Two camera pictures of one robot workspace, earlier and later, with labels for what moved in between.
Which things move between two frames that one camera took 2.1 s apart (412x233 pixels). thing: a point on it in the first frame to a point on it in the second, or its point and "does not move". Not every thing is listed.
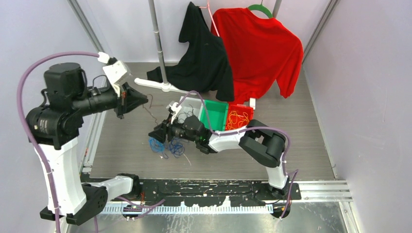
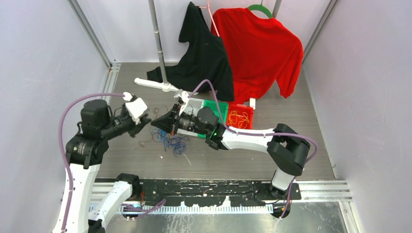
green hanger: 262,8 does not move
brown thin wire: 154,118 to 157,115
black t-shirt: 205,68 does not move
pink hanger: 207,7 does not move
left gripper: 134,99 to 136,128
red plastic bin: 238,116 does not move
